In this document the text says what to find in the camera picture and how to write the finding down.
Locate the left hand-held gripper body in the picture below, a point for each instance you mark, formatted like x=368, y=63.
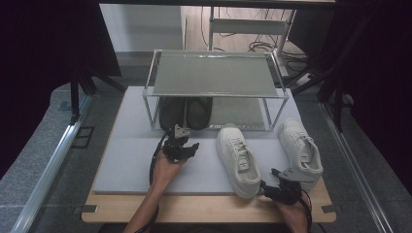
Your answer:
x=175, y=149

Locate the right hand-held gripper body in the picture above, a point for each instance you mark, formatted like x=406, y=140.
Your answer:
x=286, y=191

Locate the black shoe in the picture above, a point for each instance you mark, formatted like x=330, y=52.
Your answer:
x=199, y=113
x=171, y=113

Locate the white leather sneaker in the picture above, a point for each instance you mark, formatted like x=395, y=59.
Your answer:
x=298, y=145
x=238, y=161

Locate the metal frame shoe rack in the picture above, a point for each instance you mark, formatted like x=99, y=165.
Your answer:
x=210, y=74

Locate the person's left hand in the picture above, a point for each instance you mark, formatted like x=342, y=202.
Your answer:
x=165, y=173

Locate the person's right hand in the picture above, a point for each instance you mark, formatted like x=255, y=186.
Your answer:
x=294, y=216

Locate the grey table mat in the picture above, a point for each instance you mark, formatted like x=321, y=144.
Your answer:
x=129, y=161

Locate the white power strip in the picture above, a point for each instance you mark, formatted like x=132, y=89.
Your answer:
x=302, y=78

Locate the black metal stand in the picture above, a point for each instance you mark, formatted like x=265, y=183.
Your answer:
x=336, y=90
x=75, y=97

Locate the black curtain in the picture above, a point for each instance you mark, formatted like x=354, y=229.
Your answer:
x=382, y=81
x=39, y=64

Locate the aluminium floor rail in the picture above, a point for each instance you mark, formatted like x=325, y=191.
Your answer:
x=48, y=174
x=356, y=174

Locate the white metal frame stand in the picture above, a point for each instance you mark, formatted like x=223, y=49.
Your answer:
x=246, y=26

